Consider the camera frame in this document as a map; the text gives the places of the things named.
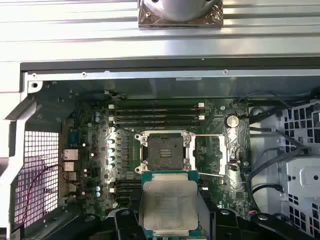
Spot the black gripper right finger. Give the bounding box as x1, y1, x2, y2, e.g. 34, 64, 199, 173
198, 196, 315, 240

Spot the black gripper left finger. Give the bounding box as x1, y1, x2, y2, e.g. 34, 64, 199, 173
46, 209, 147, 240

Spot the silver green CPU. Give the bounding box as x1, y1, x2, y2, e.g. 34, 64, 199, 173
139, 170, 201, 237

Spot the metal socket cover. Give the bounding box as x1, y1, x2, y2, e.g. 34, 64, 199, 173
186, 134, 228, 178

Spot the black RAM slot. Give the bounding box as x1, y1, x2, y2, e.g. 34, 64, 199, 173
114, 198, 141, 204
108, 114, 206, 121
112, 120, 201, 127
114, 180, 142, 187
108, 108, 206, 115
114, 192, 142, 198
109, 186, 142, 193
108, 102, 206, 109

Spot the CPU socket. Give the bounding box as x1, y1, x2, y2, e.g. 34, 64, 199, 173
134, 131, 198, 176

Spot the metal USB port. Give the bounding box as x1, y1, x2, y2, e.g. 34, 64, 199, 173
63, 162, 77, 173

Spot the metal network port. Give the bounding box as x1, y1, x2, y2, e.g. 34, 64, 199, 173
63, 149, 79, 161

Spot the metal drive cage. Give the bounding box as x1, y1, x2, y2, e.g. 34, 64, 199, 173
249, 98, 320, 240

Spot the blue port connector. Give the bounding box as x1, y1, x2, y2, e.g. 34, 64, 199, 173
67, 128, 81, 146

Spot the silver coin battery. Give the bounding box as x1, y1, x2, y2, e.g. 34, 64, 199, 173
225, 114, 239, 129

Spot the green motherboard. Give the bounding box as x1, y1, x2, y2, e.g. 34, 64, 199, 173
58, 98, 251, 226

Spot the open black PC case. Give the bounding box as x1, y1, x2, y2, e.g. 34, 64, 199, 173
0, 58, 320, 240

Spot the brown square mounting plate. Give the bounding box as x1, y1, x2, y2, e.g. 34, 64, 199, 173
137, 0, 224, 29

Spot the thick black cable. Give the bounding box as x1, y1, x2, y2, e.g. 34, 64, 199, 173
251, 183, 286, 201
249, 125, 311, 154

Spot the red black fan wire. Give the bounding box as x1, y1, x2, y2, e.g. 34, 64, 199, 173
22, 159, 80, 218

